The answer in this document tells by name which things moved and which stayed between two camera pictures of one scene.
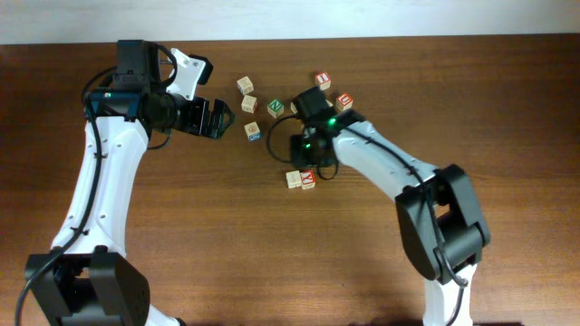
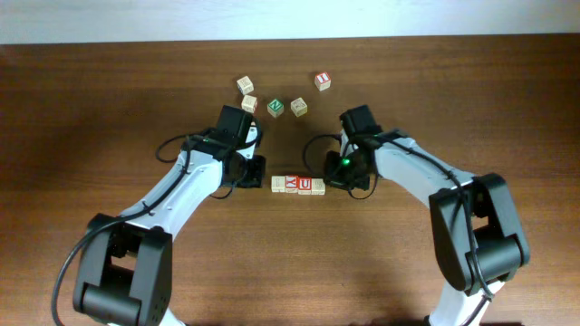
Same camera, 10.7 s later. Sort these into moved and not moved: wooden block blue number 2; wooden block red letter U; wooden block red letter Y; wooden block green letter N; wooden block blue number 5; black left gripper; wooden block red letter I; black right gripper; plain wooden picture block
Moved: wooden block red letter Y; black right gripper; wooden block blue number 5; black left gripper; wooden block red letter U
Not moved: wooden block red letter I; plain wooden picture block; wooden block blue number 2; wooden block green letter N
